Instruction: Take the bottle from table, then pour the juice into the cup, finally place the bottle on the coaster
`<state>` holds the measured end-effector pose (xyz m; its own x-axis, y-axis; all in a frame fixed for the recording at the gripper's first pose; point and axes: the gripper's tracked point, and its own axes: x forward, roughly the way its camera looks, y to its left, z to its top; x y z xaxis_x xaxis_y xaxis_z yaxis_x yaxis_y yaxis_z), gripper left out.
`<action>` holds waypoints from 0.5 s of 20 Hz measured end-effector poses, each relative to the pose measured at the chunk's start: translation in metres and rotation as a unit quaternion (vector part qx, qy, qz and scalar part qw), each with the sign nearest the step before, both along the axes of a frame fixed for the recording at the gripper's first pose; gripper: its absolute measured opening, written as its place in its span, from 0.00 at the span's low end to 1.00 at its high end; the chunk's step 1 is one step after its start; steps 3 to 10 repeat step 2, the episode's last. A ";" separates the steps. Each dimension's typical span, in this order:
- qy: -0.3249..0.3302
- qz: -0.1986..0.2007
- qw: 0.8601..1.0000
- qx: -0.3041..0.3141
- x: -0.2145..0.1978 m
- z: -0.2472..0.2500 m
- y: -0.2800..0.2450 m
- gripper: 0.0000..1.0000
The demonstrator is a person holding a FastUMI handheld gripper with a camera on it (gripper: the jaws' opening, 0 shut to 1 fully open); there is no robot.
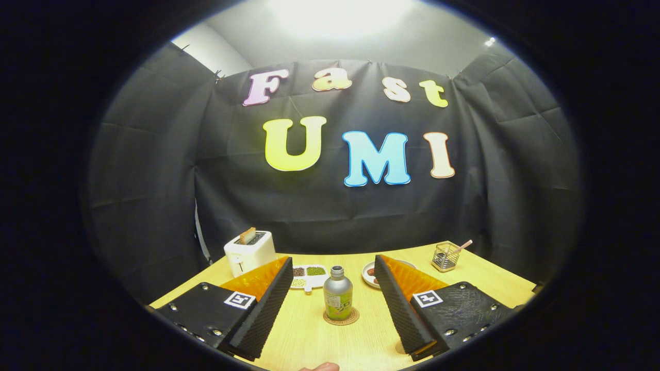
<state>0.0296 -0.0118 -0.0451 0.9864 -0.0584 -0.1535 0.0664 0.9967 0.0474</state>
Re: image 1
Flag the silver green juice bottle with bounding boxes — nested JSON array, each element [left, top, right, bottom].
[[323, 266, 354, 321]]

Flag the white oval plate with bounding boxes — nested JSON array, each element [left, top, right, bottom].
[[362, 260, 417, 289]]

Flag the wooden table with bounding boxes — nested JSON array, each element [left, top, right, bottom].
[[150, 242, 537, 371]]

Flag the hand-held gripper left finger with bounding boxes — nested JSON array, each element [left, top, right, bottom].
[[154, 256, 294, 361]]

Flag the white toaster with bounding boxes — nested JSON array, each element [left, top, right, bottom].
[[224, 230, 277, 278]]

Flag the round brown coaster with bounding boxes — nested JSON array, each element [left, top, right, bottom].
[[323, 308, 360, 326]]

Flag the wire mesh holder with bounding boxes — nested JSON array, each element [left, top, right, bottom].
[[432, 241, 461, 273]]

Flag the white divided dish of beans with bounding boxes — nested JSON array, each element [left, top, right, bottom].
[[290, 264, 329, 294]]

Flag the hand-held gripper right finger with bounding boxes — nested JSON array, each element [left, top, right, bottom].
[[374, 254, 516, 361]]

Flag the black backdrop cloth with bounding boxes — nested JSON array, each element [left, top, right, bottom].
[[85, 44, 586, 305]]

